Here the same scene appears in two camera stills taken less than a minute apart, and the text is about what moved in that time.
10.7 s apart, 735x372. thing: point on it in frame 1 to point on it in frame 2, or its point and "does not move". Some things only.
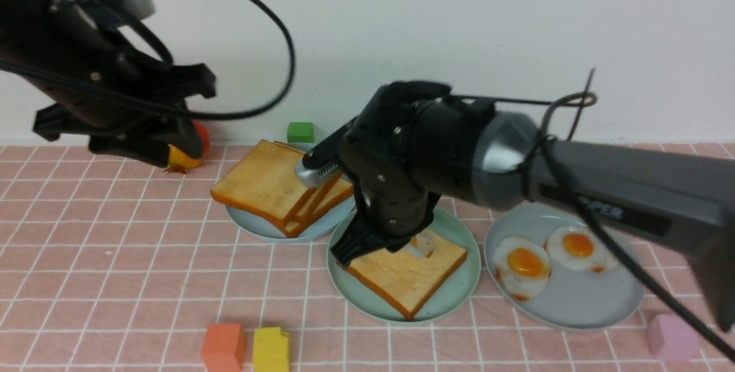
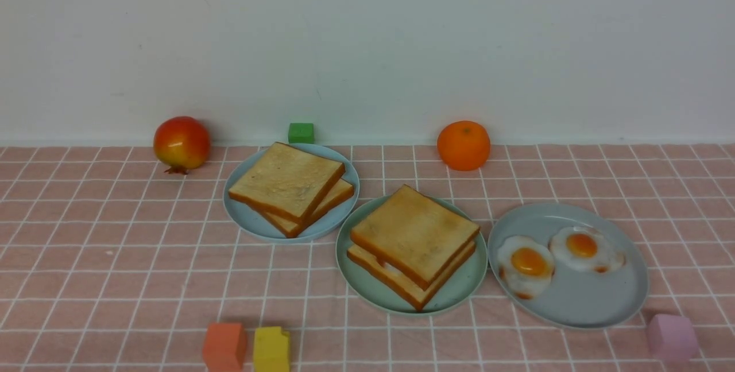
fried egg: [421, 246] to [393, 269]
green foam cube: [300, 132] does not move
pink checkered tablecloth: [112, 260] does not move
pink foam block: [671, 339] does not move
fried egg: [522, 267] does not move
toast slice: [263, 183] to [416, 234]
